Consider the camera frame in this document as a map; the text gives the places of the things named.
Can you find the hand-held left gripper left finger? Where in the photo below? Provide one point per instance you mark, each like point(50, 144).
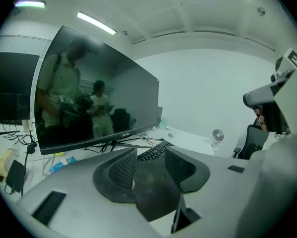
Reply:
point(76, 195)

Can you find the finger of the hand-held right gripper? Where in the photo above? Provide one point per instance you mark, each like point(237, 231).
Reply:
point(259, 95)

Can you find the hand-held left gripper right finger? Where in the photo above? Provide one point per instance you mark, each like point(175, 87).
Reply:
point(225, 187)

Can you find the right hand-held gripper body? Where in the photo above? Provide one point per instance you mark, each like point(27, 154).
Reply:
point(290, 63)

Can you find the person's right hand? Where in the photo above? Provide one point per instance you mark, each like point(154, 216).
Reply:
point(261, 119)

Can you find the blue tissue packet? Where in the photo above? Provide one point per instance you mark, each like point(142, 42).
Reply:
point(57, 167)

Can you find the black office chair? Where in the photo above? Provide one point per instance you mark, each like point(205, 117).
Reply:
point(255, 140)

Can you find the white desk fan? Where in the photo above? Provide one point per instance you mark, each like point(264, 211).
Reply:
point(217, 136)

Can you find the round smoke detector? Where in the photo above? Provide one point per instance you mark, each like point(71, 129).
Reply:
point(261, 11)

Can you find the black power adapter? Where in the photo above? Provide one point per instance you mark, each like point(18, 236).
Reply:
point(15, 176)

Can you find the small silver object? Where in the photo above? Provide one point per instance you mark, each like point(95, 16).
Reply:
point(171, 135)

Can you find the black keyboard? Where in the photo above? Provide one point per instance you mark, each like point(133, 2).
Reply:
point(153, 151)

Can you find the yellow paper bag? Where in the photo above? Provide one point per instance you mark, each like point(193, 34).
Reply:
point(0, 160)

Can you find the beige paper cup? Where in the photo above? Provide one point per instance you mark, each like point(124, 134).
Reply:
point(26, 125)

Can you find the grey upright monitor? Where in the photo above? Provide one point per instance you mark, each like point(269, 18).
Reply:
point(160, 114)

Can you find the large curved black monitor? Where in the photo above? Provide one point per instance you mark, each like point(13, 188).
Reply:
point(101, 95)

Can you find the black flat monitor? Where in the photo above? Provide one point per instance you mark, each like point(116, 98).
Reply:
point(12, 83)

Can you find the ceiling tube light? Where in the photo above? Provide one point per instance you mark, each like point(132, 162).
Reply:
point(30, 4)
point(96, 22)

